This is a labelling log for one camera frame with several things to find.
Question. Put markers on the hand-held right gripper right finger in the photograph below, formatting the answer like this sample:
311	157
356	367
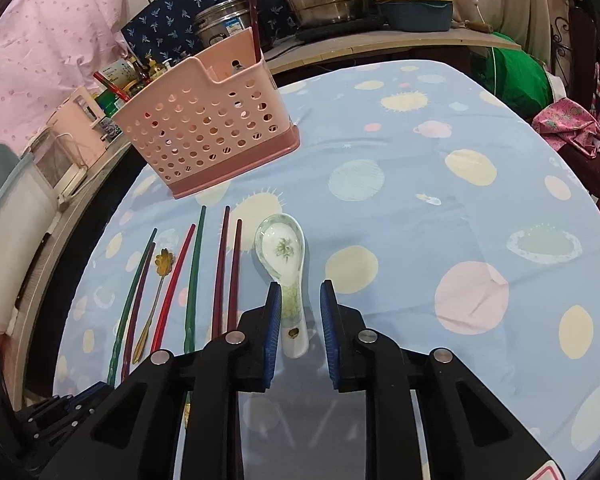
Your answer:
328	332

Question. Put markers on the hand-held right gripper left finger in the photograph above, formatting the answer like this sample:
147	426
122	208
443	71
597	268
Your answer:
272	332

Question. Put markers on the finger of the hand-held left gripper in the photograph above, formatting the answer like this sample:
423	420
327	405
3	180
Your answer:
82	396
45	425

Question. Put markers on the dark red chopstick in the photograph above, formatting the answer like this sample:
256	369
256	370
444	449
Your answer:
139	305
235	270
253	20
220	270

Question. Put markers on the white floral ceramic spoon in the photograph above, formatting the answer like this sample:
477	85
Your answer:
280	250

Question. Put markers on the green chopstick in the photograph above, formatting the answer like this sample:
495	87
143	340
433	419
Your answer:
130	305
196	270

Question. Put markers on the gold flower-head spoon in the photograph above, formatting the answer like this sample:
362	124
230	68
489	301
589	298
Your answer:
150	310

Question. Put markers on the pink perforated utensil basket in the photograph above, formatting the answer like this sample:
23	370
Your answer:
205	125

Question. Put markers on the white blue storage tub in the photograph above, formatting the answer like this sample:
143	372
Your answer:
15	230

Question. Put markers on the wooden side counter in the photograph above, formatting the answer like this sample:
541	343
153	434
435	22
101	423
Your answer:
80	220

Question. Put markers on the white clear-top appliance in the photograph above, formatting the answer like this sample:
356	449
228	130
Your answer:
57	165

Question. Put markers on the pink electric kettle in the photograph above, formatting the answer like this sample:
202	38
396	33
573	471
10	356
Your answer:
77	120

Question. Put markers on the yellow oil bottle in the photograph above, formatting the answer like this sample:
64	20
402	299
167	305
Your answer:
155	67

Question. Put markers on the dark sauce bottle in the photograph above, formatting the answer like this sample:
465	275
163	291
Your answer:
139	70

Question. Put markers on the wooden counter board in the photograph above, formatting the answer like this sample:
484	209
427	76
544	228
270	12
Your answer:
380	42

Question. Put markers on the white carton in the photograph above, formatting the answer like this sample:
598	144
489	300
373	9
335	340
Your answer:
120	71

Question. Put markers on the black induction cooker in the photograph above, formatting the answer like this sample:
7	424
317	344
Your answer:
350	27

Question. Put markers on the steel rice cooker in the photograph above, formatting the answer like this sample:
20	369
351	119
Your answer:
225	25

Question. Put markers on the green plastic bag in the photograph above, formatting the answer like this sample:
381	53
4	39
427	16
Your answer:
515	75

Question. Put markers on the pink floral cloth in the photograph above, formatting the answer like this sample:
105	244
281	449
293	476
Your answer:
575	120

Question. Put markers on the navy leaf-print cloth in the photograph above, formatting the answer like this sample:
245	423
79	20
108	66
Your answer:
180	10

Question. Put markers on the pink dotted curtain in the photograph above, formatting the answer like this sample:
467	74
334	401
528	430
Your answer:
40	50

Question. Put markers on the black ornate metal frame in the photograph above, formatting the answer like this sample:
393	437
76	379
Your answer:
577	35

